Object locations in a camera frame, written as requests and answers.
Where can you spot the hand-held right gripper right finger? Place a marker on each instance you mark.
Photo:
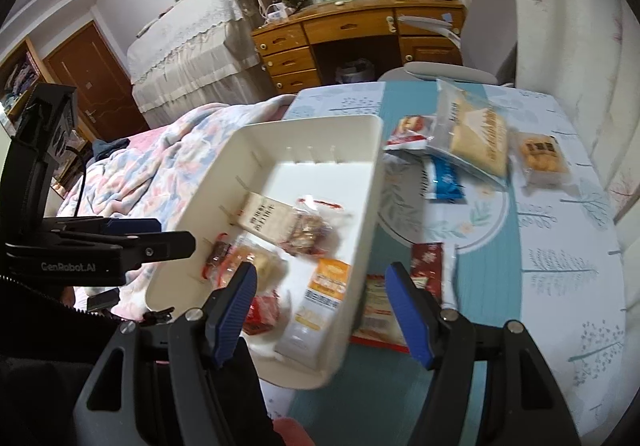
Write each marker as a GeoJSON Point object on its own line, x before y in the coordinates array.
{"type": "Point", "coordinates": [407, 311]}

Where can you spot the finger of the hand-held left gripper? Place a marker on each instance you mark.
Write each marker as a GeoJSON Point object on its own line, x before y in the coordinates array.
{"type": "Point", "coordinates": [135, 227]}
{"type": "Point", "coordinates": [160, 246]}

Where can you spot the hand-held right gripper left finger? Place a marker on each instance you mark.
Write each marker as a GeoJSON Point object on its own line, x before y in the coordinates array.
{"type": "Point", "coordinates": [235, 311]}

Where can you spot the red candy packet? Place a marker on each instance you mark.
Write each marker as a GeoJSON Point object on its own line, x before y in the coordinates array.
{"type": "Point", "coordinates": [265, 313]}

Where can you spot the red edged snack packet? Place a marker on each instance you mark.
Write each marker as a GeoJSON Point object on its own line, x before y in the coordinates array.
{"type": "Point", "coordinates": [377, 316]}

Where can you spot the pale yellow biscuit packet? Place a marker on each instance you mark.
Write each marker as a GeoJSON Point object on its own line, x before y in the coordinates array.
{"type": "Point", "coordinates": [262, 263]}

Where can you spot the brown snack wrapper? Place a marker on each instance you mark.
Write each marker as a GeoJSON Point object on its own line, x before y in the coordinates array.
{"type": "Point", "coordinates": [218, 253]}

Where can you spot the orange snack bar packet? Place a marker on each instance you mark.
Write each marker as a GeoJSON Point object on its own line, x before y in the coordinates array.
{"type": "Point", "coordinates": [320, 296]}

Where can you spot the beige cracker packet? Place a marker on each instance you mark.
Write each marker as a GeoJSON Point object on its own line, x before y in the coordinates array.
{"type": "Point", "coordinates": [262, 218]}

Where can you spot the clear mixed nut packet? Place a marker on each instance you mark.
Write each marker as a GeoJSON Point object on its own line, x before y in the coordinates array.
{"type": "Point", "coordinates": [307, 228]}

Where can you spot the white plastic bin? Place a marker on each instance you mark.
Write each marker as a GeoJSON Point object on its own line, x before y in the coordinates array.
{"type": "Point", "coordinates": [320, 176]}

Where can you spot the clear yellow pastry packet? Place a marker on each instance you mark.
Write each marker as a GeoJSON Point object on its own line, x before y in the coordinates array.
{"type": "Point", "coordinates": [542, 156]}

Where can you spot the dark red snack packet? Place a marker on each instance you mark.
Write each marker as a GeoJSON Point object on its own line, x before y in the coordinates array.
{"type": "Point", "coordinates": [427, 266]}

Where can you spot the dark blue cloth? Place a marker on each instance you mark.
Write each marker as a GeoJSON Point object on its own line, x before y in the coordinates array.
{"type": "Point", "coordinates": [112, 149]}

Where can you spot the floral blanket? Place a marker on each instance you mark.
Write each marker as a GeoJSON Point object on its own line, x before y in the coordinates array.
{"type": "Point", "coordinates": [175, 151]}

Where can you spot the blue white snack packet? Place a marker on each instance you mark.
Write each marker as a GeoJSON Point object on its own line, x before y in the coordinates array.
{"type": "Point", "coordinates": [442, 181]}

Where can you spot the brown wooden door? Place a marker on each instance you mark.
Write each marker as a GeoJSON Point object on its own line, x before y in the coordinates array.
{"type": "Point", "coordinates": [95, 76]}

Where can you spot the lace covered piano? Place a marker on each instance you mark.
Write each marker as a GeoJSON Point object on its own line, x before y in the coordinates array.
{"type": "Point", "coordinates": [190, 56]}

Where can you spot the small red white packet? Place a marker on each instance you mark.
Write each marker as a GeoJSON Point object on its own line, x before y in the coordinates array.
{"type": "Point", "coordinates": [407, 131]}

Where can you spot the large sliced cake packet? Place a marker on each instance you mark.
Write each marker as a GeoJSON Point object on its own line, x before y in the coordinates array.
{"type": "Point", "coordinates": [475, 136]}

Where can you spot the wooden side shelf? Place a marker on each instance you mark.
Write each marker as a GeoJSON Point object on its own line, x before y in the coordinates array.
{"type": "Point", "coordinates": [20, 76]}

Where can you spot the black bagged trash bin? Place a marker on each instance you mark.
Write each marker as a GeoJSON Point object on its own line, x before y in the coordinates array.
{"type": "Point", "coordinates": [355, 71]}

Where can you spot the wooden desk with drawers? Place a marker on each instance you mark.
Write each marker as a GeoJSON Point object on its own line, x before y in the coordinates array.
{"type": "Point", "coordinates": [350, 24]}

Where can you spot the grey office chair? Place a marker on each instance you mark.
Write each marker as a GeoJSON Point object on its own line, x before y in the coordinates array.
{"type": "Point", "coordinates": [487, 26]}

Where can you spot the white leaf print curtain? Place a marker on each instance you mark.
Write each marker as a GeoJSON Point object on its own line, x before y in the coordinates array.
{"type": "Point", "coordinates": [565, 26]}

